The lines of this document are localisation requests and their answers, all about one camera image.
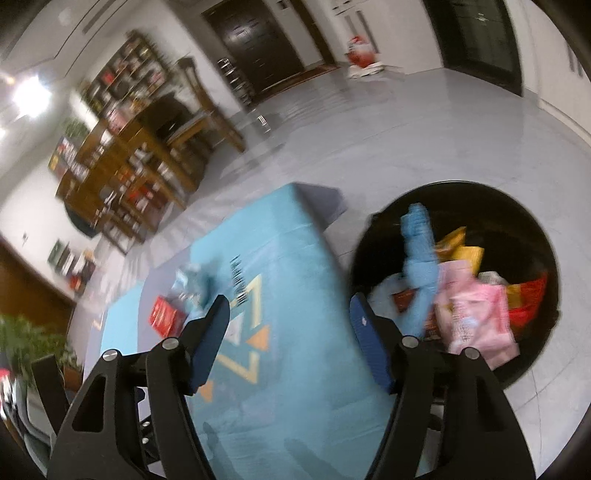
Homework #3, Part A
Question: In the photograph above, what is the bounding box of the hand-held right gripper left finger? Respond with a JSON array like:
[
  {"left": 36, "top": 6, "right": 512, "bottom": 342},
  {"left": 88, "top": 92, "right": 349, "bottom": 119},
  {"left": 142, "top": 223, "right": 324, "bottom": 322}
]
[{"left": 46, "top": 294, "right": 230, "bottom": 480}]

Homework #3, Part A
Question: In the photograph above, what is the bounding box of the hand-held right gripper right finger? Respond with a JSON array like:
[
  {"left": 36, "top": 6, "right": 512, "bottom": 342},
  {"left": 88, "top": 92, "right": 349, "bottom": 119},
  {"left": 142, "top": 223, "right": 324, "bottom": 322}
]
[{"left": 349, "top": 293, "right": 536, "bottom": 480}]

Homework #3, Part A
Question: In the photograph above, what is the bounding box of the black round trash bin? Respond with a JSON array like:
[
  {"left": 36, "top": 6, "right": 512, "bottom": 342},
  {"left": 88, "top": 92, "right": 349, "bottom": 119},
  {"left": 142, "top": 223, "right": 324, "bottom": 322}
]
[{"left": 349, "top": 181, "right": 561, "bottom": 391}]

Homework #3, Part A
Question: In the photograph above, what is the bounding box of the pale blue white wrapper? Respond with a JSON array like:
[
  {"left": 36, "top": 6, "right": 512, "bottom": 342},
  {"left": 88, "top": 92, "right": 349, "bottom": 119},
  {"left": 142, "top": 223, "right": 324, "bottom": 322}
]
[{"left": 369, "top": 272, "right": 416, "bottom": 324}]

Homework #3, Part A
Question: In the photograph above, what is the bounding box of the red snack packet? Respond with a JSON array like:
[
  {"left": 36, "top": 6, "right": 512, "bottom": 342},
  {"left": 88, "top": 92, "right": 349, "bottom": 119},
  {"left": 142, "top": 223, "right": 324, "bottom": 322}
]
[{"left": 147, "top": 295, "right": 188, "bottom": 337}]

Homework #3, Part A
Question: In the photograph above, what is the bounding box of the dark red packet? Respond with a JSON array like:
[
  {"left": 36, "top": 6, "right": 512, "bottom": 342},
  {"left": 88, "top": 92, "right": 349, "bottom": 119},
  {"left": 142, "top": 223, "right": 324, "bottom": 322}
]
[{"left": 394, "top": 288, "right": 439, "bottom": 340}]

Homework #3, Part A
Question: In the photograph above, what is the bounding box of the blue white crumpled wrapper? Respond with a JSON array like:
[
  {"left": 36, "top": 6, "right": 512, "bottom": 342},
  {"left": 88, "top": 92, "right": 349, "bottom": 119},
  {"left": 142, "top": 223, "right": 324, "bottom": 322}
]
[{"left": 173, "top": 263, "right": 220, "bottom": 319}]

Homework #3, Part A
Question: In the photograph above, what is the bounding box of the light blue table cloth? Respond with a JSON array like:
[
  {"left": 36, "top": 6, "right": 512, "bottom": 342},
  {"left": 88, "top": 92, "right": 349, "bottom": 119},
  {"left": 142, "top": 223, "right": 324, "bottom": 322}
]
[{"left": 99, "top": 182, "right": 402, "bottom": 480}]

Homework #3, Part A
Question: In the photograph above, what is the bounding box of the pink packet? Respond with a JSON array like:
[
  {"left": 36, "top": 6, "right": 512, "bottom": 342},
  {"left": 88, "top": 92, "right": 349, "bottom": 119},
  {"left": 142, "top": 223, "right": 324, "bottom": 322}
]
[{"left": 434, "top": 261, "right": 520, "bottom": 370}]

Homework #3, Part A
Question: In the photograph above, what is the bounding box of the orange yellow packet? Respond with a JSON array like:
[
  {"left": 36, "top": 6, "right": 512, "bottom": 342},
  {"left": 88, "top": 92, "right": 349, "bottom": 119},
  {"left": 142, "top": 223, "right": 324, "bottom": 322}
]
[{"left": 434, "top": 227, "right": 468, "bottom": 259}]

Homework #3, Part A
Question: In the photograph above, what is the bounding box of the red yellow striped packet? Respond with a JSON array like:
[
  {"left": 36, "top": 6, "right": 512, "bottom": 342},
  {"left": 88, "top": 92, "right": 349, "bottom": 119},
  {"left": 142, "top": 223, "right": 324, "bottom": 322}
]
[{"left": 505, "top": 272, "right": 550, "bottom": 330}]

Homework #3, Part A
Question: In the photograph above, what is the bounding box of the green framed picture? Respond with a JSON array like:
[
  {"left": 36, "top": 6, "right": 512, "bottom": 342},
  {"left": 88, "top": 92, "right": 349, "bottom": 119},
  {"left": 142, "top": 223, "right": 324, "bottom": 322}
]
[{"left": 48, "top": 240, "right": 71, "bottom": 273}]

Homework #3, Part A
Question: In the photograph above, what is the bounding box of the wooden shelf rack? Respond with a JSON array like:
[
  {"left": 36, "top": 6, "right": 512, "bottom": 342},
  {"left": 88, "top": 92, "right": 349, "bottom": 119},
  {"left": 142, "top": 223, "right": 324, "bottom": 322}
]
[{"left": 55, "top": 120, "right": 199, "bottom": 254}]

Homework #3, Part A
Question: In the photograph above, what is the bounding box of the green potted plant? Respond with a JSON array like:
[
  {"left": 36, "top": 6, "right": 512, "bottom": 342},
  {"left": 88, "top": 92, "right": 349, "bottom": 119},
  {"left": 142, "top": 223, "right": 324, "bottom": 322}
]
[{"left": 0, "top": 314, "right": 84, "bottom": 384}]

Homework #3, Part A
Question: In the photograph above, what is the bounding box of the dark wooden cabinet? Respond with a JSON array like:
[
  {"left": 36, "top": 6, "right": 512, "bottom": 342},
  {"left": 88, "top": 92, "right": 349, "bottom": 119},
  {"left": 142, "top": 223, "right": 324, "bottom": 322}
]
[{"left": 0, "top": 240, "right": 77, "bottom": 326}]

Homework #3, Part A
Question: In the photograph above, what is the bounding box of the wooden chair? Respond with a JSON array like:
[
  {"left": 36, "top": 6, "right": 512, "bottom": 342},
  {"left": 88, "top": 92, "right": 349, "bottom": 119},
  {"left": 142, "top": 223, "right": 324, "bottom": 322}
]
[{"left": 175, "top": 58, "right": 245, "bottom": 153}]

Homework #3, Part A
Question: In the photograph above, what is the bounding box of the black bulky object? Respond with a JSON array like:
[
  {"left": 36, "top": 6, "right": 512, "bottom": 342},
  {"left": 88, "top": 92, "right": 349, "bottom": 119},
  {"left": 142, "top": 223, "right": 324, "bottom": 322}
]
[{"left": 139, "top": 92, "right": 192, "bottom": 141}]

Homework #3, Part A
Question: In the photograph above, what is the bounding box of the metal shoe rack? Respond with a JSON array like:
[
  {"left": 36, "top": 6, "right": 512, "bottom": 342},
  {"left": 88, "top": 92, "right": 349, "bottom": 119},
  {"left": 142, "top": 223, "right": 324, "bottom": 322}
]
[{"left": 217, "top": 58, "right": 252, "bottom": 107}]

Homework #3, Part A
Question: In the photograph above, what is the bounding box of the reddish doormat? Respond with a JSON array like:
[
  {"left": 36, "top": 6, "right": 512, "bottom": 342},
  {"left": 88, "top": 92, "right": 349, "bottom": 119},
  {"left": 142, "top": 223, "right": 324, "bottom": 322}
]
[{"left": 295, "top": 65, "right": 342, "bottom": 80}]

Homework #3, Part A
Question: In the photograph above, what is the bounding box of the red and white floor object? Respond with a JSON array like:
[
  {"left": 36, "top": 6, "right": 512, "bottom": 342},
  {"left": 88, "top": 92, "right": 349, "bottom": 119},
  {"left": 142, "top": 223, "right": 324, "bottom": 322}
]
[{"left": 346, "top": 34, "right": 384, "bottom": 77}]

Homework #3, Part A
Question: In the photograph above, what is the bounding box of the dark double door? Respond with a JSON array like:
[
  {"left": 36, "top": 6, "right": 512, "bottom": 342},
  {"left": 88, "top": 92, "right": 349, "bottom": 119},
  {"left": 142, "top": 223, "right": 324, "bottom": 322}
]
[{"left": 202, "top": 0, "right": 308, "bottom": 95}]

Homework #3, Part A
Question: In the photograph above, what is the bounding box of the ceiling light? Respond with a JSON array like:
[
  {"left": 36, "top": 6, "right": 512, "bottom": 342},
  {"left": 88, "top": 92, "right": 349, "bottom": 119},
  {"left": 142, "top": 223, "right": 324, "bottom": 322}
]
[{"left": 11, "top": 76, "right": 51, "bottom": 116}]

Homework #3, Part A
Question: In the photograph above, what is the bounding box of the dark glass door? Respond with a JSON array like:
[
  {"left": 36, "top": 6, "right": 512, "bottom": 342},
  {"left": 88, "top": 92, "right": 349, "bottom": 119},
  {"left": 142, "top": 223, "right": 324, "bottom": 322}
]
[{"left": 422, "top": 0, "right": 525, "bottom": 95}]

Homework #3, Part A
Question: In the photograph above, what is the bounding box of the black chair frame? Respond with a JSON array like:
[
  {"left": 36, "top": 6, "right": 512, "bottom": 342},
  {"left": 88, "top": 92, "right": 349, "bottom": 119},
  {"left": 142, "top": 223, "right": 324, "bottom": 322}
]
[{"left": 28, "top": 355, "right": 70, "bottom": 425}]

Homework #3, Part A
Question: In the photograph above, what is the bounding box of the dark wall bookcase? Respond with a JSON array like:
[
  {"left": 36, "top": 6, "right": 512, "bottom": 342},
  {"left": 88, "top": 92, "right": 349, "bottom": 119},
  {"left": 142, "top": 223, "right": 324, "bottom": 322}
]
[{"left": 81, "top": 32, "right": 171, "bottom": 134}]

